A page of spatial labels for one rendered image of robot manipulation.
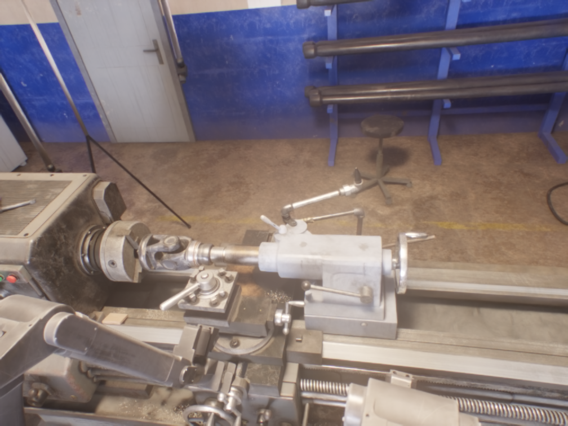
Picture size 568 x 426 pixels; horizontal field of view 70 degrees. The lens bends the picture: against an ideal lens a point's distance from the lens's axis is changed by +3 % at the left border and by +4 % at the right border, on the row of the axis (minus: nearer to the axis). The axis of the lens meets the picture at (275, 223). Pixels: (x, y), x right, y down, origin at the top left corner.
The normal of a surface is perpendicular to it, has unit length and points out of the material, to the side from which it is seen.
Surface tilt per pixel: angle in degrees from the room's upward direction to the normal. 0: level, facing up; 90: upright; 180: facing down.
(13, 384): 91
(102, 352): 91
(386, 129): 0
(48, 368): 32
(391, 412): 18
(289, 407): 90
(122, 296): 0
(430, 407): 8
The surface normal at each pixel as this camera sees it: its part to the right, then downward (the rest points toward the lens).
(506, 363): -0.19, -0.25
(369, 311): -0.21, 0.20
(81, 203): 0.98, 0.03
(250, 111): -0.18, 0.64
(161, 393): -0.11, -0.77
